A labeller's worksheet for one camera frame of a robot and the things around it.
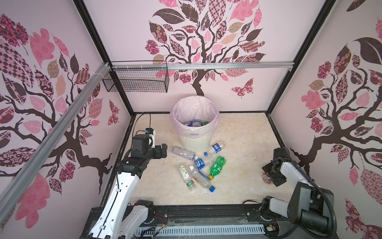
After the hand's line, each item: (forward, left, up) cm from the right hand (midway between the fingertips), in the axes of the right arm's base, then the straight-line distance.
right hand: (270, 173), depth 87 cm
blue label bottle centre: (+4, +42, +6) cm, 43 cm away
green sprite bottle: (+2, +33, +5) cm, 33 cm away
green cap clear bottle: (-3, +51, +5) cm, 51 cm away
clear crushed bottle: (+14, +53, +2) cm, 55 cm away
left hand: (+7, +65, +20) cm, 68 cm away
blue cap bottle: (+30, +49, +11) cm, 59 cm away
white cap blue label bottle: (+29, +44, +14) cm, 55 cm away
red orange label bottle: (-4, +5, +3) cm, 7 cm away
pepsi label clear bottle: (+15, +32, +4) cm, 36 cm away
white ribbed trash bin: (+14, +45, +10) cm, 48 cm away
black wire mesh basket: (+53, +74, +34) cm, 97 cm away
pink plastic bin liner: (+37, +45, +20) cm, 62 cm away
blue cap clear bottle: (-4, +40, 0) cm, 40 cm away
